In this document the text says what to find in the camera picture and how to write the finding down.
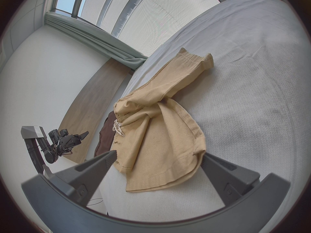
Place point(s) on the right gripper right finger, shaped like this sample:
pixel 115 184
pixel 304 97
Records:
pixel 228 181

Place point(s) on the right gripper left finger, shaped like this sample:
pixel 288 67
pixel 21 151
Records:
pixel 82 181

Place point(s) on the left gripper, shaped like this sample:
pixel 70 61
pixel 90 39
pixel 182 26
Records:
pixel 71 140

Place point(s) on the tan shorts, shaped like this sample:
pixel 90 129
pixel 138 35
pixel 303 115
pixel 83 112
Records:
pixel 165 135

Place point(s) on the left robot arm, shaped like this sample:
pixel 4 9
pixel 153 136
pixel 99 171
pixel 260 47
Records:
pixel 31 132

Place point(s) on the bed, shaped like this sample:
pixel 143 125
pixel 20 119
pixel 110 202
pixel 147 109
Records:
pixel 243 81

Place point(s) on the brown shorts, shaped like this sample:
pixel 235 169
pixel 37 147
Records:
pixel 107 135

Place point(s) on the grey-green curtain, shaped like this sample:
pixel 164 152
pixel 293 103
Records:
pixel 97 40

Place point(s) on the window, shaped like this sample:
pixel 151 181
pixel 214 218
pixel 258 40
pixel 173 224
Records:
pixel 158 13

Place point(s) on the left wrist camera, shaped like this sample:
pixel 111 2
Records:
pixel 63 131

